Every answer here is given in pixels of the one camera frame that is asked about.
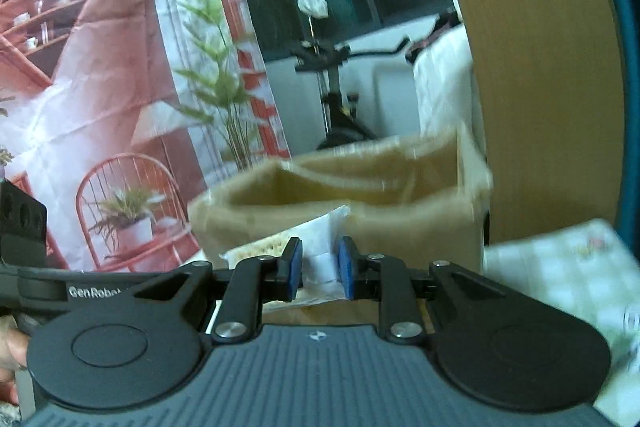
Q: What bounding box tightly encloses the wooden panel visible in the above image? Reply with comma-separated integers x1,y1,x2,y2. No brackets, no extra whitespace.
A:
422,0,626,248

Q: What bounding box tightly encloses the white quilted blanket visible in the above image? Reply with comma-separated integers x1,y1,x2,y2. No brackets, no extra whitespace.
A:
412,24,476,138

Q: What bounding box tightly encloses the person's left hand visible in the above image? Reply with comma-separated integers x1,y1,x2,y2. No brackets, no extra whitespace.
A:
0,314,31,408

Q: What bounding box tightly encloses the printed cloth backdrop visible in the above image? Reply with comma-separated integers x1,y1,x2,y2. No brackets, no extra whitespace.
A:
0,0,293,273

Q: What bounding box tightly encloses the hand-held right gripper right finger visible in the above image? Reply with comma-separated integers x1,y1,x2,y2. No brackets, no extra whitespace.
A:
336,236,542,343

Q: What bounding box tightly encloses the black garment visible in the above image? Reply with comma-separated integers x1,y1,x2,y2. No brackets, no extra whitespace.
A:
405,9,463,60

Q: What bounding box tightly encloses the black exercise bike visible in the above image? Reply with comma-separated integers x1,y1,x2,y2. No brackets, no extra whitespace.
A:
290,34,411,152

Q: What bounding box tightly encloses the brown paper bag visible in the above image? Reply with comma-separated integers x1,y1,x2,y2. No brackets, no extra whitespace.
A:
187,122,496,328

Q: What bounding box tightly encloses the white snack packet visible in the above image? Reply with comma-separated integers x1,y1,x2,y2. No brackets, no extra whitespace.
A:
220,205,353,308

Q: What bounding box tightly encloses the white plastic bag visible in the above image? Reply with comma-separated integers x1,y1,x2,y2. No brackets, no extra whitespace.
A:
296,0,329,18

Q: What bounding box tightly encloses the checked tablecloth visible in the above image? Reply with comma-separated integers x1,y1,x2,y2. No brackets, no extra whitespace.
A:
482,218,640,427

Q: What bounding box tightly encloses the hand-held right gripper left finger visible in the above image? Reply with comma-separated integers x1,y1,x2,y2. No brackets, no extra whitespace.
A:
120,236,305,343

